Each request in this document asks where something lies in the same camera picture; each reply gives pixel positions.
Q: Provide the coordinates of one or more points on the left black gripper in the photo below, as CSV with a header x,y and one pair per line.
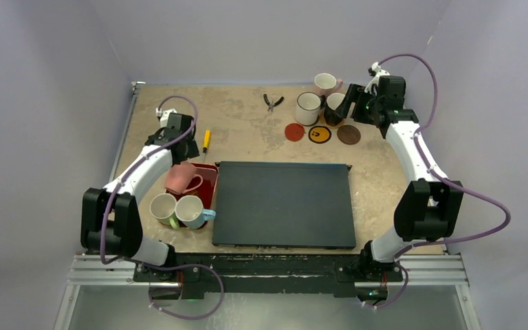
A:
x,y
192,150

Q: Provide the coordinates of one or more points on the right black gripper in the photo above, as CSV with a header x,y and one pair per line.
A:
x,y
352,104

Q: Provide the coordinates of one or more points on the black handled white mug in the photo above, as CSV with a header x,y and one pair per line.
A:
x,y
330,115

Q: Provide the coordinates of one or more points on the pink handled white mug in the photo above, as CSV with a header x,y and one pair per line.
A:
x,y
325,84

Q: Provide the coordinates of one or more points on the dark brown wooden coaster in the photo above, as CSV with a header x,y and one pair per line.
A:
x,y
349,134

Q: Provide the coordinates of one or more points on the grey white mug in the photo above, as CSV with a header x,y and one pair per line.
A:
x,y
308,107

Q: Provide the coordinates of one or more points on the salmon pink mug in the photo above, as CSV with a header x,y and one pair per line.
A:
x,y
182,179

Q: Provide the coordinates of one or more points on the orange smiley coaster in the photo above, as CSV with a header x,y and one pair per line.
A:
x,y
319,134

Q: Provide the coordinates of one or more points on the red apple coaster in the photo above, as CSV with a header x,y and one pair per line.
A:
x,y
294,132

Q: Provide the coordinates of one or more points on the green handled white mug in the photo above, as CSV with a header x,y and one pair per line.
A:
x,y
162,208

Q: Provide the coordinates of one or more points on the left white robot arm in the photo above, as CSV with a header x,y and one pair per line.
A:
x,y
110,219

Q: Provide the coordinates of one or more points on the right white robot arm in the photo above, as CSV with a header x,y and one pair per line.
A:
x,y
428,209

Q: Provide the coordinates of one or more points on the red tray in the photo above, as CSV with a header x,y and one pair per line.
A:
x,y
207,190

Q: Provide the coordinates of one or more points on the black pliers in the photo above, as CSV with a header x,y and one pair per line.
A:
x,y
272,103

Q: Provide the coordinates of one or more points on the dark rectangular board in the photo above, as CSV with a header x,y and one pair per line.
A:
x,y
284,205

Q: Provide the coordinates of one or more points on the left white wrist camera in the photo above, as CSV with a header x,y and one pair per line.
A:
x,y
163,115

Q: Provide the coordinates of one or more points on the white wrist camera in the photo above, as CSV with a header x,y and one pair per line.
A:
x,y
163,115
376,72

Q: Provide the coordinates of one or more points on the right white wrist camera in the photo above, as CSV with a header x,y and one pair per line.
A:
x,y
376,72

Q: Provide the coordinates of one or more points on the yellow handled screwdriver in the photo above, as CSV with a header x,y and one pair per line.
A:
x,y
206,144

